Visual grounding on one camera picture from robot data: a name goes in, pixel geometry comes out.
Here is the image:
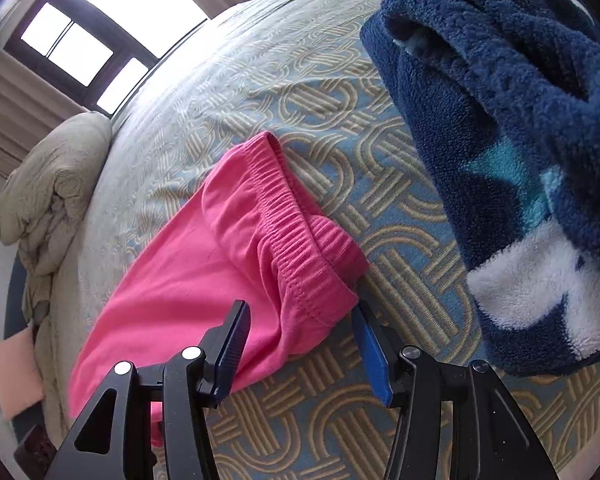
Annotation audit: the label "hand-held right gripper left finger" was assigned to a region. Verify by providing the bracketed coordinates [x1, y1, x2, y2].
[45, 300, 252, 480]

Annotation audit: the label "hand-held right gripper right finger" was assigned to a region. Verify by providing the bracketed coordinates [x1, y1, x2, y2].
[351, 300, 561, 480]

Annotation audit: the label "pink pants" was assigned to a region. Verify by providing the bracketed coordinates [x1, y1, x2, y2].
[67, 131, 370, 448]

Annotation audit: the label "dark blue bed base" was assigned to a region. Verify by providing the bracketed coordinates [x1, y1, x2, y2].
[5, 250, 56, 442]

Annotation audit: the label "pink cushion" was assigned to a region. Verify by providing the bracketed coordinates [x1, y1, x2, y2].
[0, 327, 46, 421]

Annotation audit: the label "dark brown object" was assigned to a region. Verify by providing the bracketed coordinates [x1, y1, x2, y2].
[14, 425, 56, 467]

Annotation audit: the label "folded grey-green duvet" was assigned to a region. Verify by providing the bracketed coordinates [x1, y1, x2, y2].
[0, 111, 113, 341]

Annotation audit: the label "patterned blue bedspread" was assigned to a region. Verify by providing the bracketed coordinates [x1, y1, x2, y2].
[45, 0, 600, 480]

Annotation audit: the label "dark blue fleece garment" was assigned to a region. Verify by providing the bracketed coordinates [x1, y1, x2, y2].
[359, 0, 600, 378]

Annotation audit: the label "dark framed window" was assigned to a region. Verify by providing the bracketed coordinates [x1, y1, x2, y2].
[2, 0, 211, 118]

